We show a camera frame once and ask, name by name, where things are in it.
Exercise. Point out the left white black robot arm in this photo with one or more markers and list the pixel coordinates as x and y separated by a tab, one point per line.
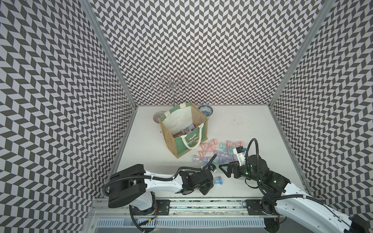
136	186

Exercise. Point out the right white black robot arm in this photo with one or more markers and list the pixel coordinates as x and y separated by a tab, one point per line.
284	198

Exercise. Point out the pink glass bowl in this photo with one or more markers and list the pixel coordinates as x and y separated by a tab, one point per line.
157	116

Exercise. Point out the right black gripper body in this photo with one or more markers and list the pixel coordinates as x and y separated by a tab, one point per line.
245	172

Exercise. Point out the blue hourglass front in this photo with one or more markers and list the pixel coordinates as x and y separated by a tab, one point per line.
218	180

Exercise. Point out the teal hourglass far centre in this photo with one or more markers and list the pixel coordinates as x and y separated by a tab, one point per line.
223	146

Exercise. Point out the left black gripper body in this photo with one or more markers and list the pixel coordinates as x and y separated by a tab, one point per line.
204	189

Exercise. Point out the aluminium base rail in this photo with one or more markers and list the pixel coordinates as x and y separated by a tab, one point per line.
187	207

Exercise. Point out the brown green canvas bag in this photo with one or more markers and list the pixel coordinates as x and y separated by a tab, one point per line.
178	118

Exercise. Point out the silver wire tree stand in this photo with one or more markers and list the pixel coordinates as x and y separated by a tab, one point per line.
170	85

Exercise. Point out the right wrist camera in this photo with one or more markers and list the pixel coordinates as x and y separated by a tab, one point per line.
240	154

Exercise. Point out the purple hourglass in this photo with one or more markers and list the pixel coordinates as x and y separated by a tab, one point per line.
204	160
227	159
222	152
188	129

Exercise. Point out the pink hourglass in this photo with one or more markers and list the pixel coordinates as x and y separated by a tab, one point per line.
210	146
234	144

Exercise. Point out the blue white ceramic bowl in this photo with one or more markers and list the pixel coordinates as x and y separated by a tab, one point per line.
206	110

